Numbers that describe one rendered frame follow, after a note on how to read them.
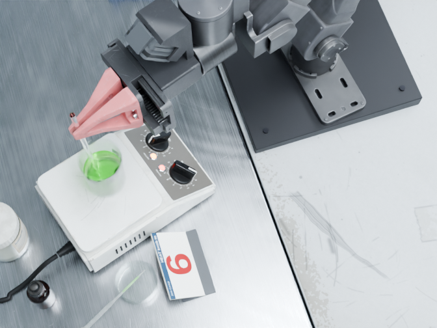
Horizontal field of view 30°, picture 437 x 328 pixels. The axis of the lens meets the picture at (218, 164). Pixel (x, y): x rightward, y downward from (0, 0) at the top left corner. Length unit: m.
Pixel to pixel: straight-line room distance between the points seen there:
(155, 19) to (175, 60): 0.06
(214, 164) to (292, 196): 0.12
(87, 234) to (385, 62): 0.49
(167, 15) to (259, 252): 0.40
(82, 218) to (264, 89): 0.33
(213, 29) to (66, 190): 0.31
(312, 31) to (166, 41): 0.28
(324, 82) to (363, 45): 0.09
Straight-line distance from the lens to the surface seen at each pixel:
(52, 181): 1.05
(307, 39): 1.04
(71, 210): 1.03
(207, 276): 1.08
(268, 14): 0.90
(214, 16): 0.82
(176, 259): 1.06
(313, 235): 1.11
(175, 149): 1.10
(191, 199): 1.06
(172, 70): 0.87
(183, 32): 0.82
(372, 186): 1.14
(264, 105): 1.15
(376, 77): 1.19
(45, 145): 1.16
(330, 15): 1.02
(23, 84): 1.21
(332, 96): 1.15
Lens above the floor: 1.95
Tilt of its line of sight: 69 degrees down
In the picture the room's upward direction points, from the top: 2 degrees clockwise
